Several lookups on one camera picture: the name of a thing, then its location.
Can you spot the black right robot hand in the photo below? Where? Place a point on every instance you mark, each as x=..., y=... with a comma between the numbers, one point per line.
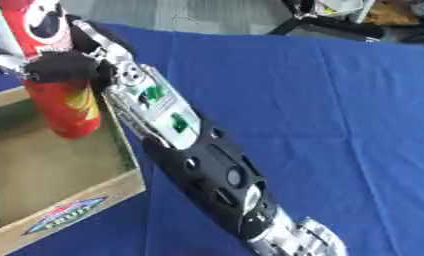
x=64, y=68

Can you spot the red cylindrical bottle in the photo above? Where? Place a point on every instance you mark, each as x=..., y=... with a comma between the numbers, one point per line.
x=67, y=110

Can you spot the silver and black right robot arm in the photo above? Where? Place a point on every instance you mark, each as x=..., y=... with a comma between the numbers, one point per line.
x=209, y=166

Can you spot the tan cardboard box, green inside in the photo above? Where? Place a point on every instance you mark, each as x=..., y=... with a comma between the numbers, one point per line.
x=46, y=173

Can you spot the black tripod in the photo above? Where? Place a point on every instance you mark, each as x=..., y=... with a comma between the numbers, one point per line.
x=332, y=24

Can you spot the white and green package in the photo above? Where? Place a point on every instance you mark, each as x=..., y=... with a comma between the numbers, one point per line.
x=344, y=7

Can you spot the brown bag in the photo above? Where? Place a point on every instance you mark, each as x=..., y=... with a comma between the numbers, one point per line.
x=393, y=11

